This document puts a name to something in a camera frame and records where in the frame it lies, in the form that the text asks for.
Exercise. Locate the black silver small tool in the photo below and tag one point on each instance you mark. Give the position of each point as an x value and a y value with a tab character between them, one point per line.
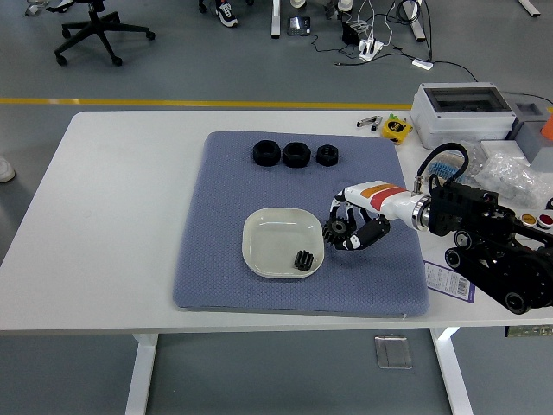
366	122

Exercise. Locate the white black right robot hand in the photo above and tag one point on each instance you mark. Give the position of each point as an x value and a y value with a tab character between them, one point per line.
380	199

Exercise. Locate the grey desk leg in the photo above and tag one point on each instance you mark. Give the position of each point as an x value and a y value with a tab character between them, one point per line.
415	26

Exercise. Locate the person's dark white shoe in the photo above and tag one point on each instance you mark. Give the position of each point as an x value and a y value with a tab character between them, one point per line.
226	15

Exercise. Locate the three-button control box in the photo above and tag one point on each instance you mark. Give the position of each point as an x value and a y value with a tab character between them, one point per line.
528	219

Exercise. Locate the small black hex nut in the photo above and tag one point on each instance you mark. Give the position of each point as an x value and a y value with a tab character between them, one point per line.
326	155

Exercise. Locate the grey under-table socket strip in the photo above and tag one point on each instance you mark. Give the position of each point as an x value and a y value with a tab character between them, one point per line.
529	331

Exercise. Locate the yellow tape measure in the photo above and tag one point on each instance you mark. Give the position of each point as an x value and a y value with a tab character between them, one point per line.
395	129

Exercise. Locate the clear bag of white parts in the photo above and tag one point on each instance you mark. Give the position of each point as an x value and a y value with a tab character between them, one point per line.
505	173

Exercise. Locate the blue-grey textured mat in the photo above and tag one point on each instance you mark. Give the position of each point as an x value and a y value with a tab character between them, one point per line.
281	190

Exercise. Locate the metal floor hatch plate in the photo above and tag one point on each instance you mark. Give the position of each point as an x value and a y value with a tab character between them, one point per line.
393	352

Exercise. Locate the grey plastic box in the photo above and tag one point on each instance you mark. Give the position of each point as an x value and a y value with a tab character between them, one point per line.
529	116

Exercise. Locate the silver metal object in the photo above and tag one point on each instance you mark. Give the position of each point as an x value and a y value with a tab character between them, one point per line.
36	9

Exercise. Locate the white square plate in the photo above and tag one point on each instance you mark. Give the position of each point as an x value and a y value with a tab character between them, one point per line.
270	242

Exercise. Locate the small black gear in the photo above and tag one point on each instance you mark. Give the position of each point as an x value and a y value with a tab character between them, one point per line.
304	260

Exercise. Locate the white power strip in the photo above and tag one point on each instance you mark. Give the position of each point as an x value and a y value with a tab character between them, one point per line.
370	48

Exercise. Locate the green marker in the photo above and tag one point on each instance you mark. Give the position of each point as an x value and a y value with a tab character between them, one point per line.
394	117

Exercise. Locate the orange object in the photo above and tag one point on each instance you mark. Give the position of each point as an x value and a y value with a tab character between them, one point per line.
548	127

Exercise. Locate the large black hex nut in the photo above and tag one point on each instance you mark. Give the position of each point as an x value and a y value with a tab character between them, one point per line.
265	153
296	155

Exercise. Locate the blue resistor tape reel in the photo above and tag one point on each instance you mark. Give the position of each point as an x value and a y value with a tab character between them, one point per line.
447	169

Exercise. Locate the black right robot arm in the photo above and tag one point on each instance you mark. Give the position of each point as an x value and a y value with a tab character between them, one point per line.
458	203

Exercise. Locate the white flat box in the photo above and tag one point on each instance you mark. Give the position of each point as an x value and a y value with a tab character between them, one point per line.
501	146

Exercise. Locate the grey electrical enclosure box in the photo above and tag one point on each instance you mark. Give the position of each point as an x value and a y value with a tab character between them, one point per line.
453	125

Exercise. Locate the white table leg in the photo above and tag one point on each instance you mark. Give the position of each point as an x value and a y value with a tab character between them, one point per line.
140	376
451	376

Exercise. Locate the black device with screen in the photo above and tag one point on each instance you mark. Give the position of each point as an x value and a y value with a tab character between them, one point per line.
299	26

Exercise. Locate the purple white label card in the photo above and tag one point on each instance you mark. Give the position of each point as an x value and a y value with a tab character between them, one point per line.
445	279

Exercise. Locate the white desk leg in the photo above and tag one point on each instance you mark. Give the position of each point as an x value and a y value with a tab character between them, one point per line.
275	19

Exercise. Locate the large dark metal gear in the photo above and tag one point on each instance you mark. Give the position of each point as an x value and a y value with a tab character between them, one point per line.
334	233

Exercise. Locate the white power adapter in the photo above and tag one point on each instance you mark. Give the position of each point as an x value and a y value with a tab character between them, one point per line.
422	64

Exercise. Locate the black charger box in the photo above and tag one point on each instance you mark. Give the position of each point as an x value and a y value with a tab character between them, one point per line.
350	32

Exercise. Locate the black office chair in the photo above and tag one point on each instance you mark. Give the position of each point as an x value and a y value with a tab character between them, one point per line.
97	23

